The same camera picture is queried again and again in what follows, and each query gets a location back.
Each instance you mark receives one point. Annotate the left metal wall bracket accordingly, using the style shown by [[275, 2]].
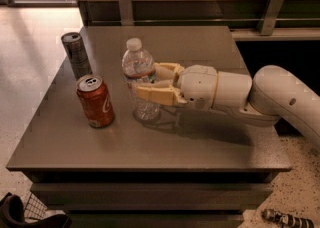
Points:
[[126, 12]]

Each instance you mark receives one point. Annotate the clear plastic water bottle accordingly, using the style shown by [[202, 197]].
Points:
[[138, 67]]

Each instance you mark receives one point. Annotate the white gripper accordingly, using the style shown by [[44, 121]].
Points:
[[198, 86]]

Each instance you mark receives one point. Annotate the tall silver energy drink can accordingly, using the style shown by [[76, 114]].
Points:
[[77, 54]]

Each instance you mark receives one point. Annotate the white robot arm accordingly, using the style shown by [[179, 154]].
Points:
[[271, 94]]

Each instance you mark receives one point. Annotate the red coke can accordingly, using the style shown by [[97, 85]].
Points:
[[95, 100]]

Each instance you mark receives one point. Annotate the metal wall bracket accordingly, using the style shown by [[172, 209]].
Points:
[[126, 12], [267, 23]]

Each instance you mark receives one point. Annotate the black office chair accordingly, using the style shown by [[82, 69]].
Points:
[[12, 216]]

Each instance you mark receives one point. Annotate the grey cabinet with drawers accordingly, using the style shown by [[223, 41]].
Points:
[[188, 170]]

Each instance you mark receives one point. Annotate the right metal wall bracket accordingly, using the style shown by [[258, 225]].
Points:
[[267, 23]]

